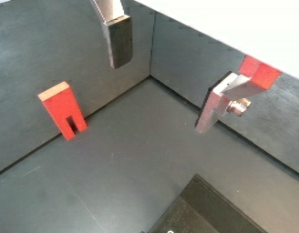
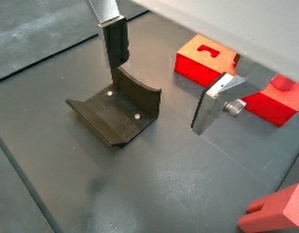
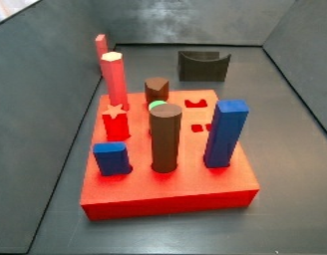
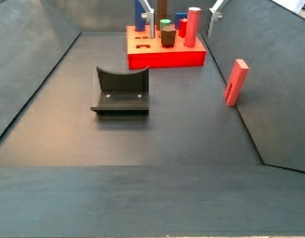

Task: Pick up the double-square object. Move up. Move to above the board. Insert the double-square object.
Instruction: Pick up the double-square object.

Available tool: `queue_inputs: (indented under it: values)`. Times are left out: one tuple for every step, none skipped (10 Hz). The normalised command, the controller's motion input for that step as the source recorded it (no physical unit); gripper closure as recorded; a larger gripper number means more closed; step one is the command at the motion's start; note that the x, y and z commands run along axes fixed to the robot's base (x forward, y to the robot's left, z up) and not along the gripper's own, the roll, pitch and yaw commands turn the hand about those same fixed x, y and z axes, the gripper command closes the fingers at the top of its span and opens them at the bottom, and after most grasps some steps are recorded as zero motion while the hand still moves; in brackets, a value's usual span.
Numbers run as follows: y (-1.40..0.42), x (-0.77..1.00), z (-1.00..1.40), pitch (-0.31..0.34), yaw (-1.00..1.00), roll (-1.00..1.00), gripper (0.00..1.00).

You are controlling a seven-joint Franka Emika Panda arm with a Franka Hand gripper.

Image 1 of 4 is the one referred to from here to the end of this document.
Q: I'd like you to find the red double-square peg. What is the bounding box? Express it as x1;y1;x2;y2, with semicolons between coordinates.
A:
37;81;88;140

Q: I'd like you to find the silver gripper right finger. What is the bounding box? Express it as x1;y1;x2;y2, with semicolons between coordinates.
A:
195;55;282;135

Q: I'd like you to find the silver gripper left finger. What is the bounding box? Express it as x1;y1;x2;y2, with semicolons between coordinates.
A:
89;0;132;69

